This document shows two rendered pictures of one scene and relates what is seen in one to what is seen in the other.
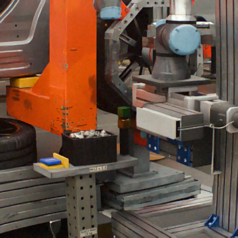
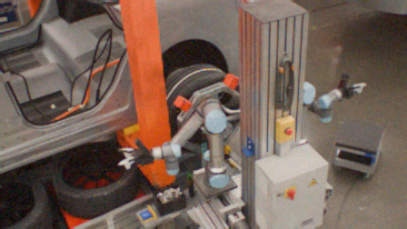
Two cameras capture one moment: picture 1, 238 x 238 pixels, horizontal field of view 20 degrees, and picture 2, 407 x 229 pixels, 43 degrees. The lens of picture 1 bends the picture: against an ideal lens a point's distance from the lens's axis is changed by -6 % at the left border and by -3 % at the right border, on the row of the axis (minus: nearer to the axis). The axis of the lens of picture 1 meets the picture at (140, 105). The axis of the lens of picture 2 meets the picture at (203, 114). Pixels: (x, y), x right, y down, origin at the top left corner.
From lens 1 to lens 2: 190 cm
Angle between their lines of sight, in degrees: 25
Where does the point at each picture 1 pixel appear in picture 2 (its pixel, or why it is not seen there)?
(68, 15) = (149, 128)
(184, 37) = (218, 182)
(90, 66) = not seen: hidden behind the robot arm
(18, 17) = (117, 94)
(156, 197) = not seen: hidden behind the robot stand
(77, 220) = not seen: outside the picture
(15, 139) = (124, 184)
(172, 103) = (213, 204)
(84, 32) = (162, 134)
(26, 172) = (132, 207)
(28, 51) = (128, 113)
